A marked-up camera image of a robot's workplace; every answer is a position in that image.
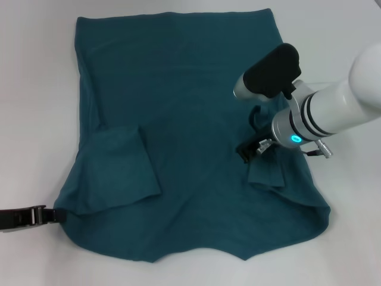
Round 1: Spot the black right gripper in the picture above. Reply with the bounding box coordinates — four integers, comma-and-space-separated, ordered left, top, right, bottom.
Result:
236, 133, 280, 164

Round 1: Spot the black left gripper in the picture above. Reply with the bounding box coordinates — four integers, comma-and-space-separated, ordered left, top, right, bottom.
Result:
0, 204, 67, 234

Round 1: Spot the teal blue shirt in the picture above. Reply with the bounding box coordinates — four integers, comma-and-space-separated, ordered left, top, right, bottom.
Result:
54, 8, 330, 263

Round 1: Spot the right arm cable with connector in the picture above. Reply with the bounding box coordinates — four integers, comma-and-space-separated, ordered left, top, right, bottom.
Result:
299, 139, 335, 159

